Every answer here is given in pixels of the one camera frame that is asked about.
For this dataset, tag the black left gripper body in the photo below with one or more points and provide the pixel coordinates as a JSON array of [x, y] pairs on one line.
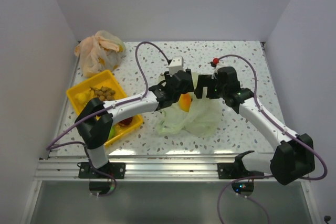
[[189, 88]]

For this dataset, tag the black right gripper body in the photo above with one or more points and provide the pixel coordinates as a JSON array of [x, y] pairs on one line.
[[220, 89]]

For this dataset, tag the orange yellow mango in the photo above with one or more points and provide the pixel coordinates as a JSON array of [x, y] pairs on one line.
[[185, 102]]

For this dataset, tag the green knotted plastic bag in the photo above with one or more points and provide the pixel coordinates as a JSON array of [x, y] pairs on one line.
[[202, 119]]

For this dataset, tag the dark red apple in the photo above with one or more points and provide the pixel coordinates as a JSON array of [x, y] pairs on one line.
[[125, 122]]

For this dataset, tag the bunch of longan fruit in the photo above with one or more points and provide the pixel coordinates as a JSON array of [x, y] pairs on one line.
[[103, 94]]

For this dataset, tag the green apple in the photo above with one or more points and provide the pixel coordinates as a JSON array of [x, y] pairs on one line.
[[112, 133]]

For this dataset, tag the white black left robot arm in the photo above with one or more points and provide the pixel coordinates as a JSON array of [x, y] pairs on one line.
[[97, 118]]

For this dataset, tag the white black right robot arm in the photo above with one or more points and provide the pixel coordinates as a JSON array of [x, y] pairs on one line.
[[293, 157]]

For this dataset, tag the orange plastic bag with fruit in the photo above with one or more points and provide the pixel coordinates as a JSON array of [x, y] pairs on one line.
[[99, 52]]

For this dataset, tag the yellow plastic tray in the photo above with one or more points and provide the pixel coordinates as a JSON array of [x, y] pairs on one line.
[[105, 78]]

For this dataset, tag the yellow pear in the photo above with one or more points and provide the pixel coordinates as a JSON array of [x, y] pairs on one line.
[[82, 98]]

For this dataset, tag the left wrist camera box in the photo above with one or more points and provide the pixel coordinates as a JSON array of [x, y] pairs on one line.
[[176, 65]]

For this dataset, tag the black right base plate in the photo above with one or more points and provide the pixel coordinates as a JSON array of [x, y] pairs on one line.
[[234, 171]]

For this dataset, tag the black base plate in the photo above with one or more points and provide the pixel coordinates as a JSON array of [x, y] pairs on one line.
[[234, 171], [116, 170]]

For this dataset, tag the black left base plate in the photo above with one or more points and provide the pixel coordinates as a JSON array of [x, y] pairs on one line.
[[116, 170]]

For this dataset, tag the aluminium rail frame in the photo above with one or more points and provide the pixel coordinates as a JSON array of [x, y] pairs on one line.
[[177, 174]]

